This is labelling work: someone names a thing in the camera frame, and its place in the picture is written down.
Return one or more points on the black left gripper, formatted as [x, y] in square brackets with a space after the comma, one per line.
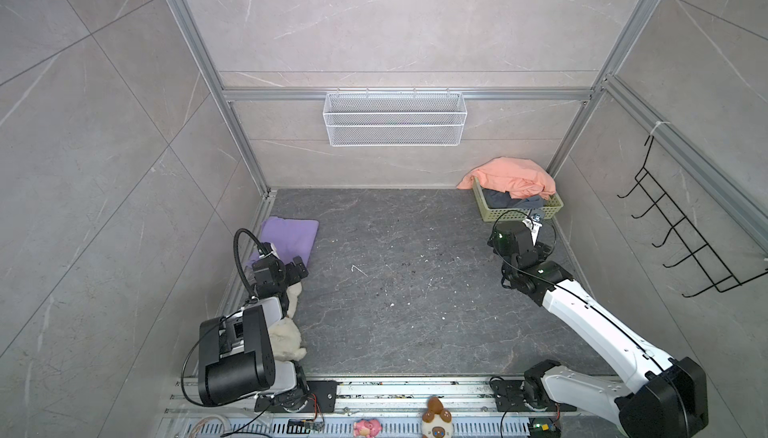
[289, 271]

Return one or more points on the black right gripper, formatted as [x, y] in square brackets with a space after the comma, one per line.
[543, 250]

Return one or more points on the purple t shirt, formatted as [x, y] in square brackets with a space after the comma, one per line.
[290, 237]

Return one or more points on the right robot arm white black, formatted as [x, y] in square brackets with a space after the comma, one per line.
[653, 393]

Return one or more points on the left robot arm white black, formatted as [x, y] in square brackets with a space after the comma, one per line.
[238, 354]

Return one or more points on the green plastic basket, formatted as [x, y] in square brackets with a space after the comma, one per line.
[553, 205]

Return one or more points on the white plush dog toy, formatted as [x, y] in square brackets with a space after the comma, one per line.
[285, 336]

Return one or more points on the dark blue t shirt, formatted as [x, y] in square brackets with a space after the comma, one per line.
[503, 200]

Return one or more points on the orange t shirt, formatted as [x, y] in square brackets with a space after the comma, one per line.
[520, 178]

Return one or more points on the small electronics board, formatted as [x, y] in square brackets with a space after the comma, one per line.
[303, 426]

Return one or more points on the green yellow electronics box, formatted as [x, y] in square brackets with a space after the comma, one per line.
[543, 428]

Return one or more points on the pink small toy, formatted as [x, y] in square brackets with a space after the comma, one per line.
[367, 428]

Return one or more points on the brown white small plush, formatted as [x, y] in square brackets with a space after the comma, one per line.
[436, 421]

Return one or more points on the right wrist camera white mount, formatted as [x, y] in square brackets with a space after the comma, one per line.
[534, 223]

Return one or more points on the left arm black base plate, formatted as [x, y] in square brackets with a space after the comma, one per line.
[313, 396]

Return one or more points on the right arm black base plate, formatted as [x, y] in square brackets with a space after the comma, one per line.
[510, 399]

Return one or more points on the white wire mesh basket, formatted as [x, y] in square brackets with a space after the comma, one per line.
[381, 119]

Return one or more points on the black wire hook rack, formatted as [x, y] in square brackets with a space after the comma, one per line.
[697, 248]

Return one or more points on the aluminium frame rail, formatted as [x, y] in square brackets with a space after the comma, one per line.
[191, 35]

